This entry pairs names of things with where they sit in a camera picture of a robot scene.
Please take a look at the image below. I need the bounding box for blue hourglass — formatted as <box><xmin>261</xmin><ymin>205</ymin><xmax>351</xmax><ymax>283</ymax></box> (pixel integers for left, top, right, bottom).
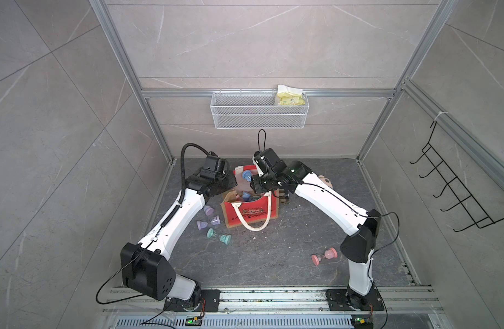
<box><xmin>242</xmin><ymin>191</ymin><xmax>251</xmax><ymax>202</ymax></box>
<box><xmin>242</xmin><ymin>170</ymin><xmax>253</xmax><ymax>182</ymax></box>

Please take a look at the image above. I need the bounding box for purple hourglass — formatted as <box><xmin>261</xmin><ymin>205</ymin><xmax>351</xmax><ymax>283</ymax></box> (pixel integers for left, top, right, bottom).
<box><xmin>197</xmin><ymin>216</ymin><xmax>220</xmax><ymax>230</ymax></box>
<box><xmin>203</xmin><ymin>205</ymin><xmax>214</xmax><ymax>217</ymax></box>

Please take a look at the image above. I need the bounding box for red burlap canvas bag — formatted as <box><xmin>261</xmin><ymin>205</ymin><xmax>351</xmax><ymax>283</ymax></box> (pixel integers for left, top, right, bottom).
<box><xmin>220</xmin><ymin>164</ymin><xmax>279</xmax><ymax>232</ymax></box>

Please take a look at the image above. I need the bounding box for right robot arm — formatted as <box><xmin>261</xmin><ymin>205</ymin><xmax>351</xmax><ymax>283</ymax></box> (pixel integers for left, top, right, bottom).
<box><xmin>251</xmin><ymin>148</ymin><xmax>385</xmax><ymax>311</ymax></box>

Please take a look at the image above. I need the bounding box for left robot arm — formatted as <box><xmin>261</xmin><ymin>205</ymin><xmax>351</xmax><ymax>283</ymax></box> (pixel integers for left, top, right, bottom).
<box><xmin>114</xmin><ymin>143</ymin><xmax>237</xmax><ymax>307</ymax></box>

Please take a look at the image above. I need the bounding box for green hourglass left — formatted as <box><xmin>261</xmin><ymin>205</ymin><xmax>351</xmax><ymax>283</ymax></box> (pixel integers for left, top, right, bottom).
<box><xmin>206</xmin><ymin>228</ymin><xmax>231</xmax><ymax>245</ymax></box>

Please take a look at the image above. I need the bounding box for plaid glasses case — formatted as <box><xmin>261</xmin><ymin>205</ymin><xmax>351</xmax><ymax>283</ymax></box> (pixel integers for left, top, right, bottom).
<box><xmin>276</xmin><ymin>189</ymin><xmax>289</xmax><ymax>204</ymax></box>

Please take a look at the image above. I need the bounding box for pink plush pig doll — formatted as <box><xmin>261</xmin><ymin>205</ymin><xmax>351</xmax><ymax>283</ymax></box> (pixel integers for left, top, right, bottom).
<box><xmin>319</xmin><ymin>175</ymin><xmax>333</xmax><ymax>189</ymax></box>

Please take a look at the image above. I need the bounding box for yellow wipes packet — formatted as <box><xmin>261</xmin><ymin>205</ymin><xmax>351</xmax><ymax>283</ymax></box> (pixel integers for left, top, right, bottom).
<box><xmin>275</xmin><ymin>85</ymin><xmax>305</xmax><ymax>106</ymax></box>

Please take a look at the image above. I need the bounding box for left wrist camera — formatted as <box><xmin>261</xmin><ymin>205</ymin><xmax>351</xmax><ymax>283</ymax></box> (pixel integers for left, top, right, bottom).
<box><xmin>203</xmin><ymin>152</ymin><xmax>228</xmax><ymax>174</ymax></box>

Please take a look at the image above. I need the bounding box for white wire mesh basket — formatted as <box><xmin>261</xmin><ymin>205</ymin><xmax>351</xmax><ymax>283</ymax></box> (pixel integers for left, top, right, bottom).
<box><xmin>210</xmin><ymin>91</ymin><xmax>309</xmax><ymax>129</ymax></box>

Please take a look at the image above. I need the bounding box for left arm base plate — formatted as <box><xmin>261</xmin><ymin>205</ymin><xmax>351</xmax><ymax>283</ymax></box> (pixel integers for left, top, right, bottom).
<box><xmin>164</xmin><ymin>289</ymin><xmax>221</xmax><ymax>313</ymax></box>

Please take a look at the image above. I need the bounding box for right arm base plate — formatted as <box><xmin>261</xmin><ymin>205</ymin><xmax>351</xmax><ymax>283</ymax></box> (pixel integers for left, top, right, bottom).
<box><xmin>325</xmin><ymin>286</ymin><xmax>384</xmax><ymax>312</ymax></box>

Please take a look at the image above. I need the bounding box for black wire hook rack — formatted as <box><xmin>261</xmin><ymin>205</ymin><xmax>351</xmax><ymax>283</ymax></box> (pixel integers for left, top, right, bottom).
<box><xmin>409</xmin><ymin>121</ymin><xmax>504</xmax><ymax>232</ymax></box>

